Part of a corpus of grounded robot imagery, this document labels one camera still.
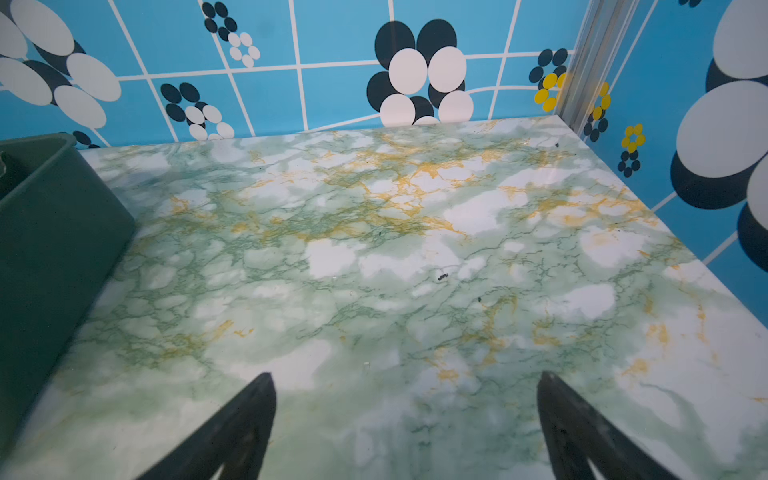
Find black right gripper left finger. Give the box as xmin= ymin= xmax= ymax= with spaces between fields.
xmin=140 ymin=372 xmax=277 ymax=479

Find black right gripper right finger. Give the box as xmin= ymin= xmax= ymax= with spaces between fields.
xmin=537 ymin=371 xmax=676 ymax=479

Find green compartment tray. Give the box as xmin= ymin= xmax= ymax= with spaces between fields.
xmin=1 ymin=133 xmax=136 ymax=457

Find aluminium corner post right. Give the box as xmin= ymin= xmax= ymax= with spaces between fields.
xmin=556 ymin=0 xmax=638 ymax=134

